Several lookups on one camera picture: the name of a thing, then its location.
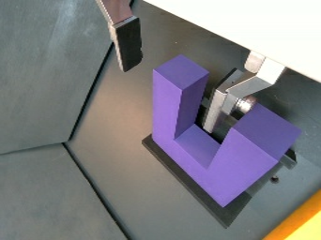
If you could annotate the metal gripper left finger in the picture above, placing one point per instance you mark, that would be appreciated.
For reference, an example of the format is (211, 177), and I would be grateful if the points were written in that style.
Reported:
(124, 32)

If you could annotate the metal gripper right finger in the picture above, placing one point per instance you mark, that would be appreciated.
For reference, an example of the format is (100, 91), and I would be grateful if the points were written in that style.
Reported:
(232, 93)

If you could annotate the purple U-shaped block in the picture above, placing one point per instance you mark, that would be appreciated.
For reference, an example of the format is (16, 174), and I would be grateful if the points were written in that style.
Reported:
(178, 85)

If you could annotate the yellow long bar block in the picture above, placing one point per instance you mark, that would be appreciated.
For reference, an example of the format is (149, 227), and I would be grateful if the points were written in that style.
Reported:
(302, 224)

